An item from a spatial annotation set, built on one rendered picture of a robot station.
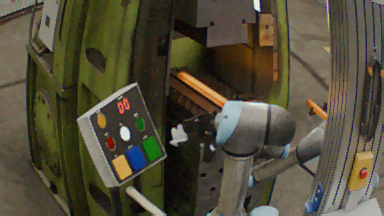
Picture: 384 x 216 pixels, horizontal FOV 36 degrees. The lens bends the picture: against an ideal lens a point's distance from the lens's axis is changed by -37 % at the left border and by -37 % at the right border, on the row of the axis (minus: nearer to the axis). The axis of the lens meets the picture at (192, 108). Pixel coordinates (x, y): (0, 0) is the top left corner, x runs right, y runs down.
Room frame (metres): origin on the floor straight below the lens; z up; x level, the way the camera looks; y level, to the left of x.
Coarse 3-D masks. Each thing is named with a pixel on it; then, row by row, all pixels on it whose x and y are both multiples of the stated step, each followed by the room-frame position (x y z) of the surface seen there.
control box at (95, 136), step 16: (112, 96) 2.76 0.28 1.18; (128, 96) 2.77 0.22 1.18; (96, 112) 2.60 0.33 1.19; (112, 112) 2.67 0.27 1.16; (128, 112) 2.73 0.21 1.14; (144, 112) 2.80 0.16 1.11; (80, 128) 2.57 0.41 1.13; (96, 128) 2.56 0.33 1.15; (112, 128) 2.63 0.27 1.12; (128, 128) 2.69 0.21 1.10; (144, 128) 2.75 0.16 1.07; (96, 144) 2.53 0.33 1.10; (128, 144) 2.65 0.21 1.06; (160, 144) 2.78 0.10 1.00; (96, 160) 2.53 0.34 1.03; (128, 160) 2.60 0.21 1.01; (160, 160) 2.73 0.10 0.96; (112, 176) 2.49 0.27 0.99; (128, 176) 2.55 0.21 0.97
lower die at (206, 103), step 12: (192, 72) 3.43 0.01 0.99; (180, 84) 3.31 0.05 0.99; (204, 84) 3.32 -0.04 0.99; (168, 96) 3.22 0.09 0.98; (180, 96) 3.22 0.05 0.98; (192, 96) 3.20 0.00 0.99; (204, 96) 3.20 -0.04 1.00; (228, 96) 3.22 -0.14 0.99; (180, 108) 3.15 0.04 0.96; (192, 108) 3.12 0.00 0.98; (204, 108) 3.11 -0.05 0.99; (216, 108) 3.11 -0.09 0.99
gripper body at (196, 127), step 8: (200, 112) 2.67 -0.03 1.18; (208, 112) 2.62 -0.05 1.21; (216, 112) 2.62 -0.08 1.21; (184, 120) 2.64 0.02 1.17; (192, 120) 2.61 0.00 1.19; (200, 120) 2.61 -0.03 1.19; (208, 120) 2.60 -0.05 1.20; (184, 128) 2.62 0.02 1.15; (192, 128) 2.61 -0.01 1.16; (200, 128) 2.61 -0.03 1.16; (208, 128) 2.60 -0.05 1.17; (192, 136) 2.61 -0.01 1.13; (200, 136) 2.59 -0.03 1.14; (216, 136) 2.57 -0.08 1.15
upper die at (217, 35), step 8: (176, 24) 3.21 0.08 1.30; (184, 24) 3.16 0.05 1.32; (232, 24) 3.10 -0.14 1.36; (240, 24) 3.13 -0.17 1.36; (184, 32) 3.16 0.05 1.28; (192, 32) 3.11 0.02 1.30; (200, 32) 3.07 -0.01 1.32; (208, 32) 3.04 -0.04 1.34; (216, 32) 3.06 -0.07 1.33; (224, 32) 3.08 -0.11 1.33; (232, 32) 3.10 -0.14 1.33; (240, 32) 3.13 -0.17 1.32; (200, 40) 3.07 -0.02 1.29; (208, 40) 3.04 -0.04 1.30; (216, 40) 3.06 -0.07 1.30; (224, 40) 3.08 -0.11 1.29; (232, 40) 3.10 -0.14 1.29; (240, 40) 3.13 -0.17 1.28
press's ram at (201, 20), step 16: (176, 0) 3.13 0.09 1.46; (192, 0) 3.04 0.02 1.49; (208, 0) 3.03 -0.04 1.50; (224, 0) 3.08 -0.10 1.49; (240, 0) 3.13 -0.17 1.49; (176, 16) 3.12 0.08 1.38; (192, 16) 3.03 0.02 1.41; (208, 16) 3.04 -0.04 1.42; (224, 16) 3.08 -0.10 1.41; (240, 16) 3.13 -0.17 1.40
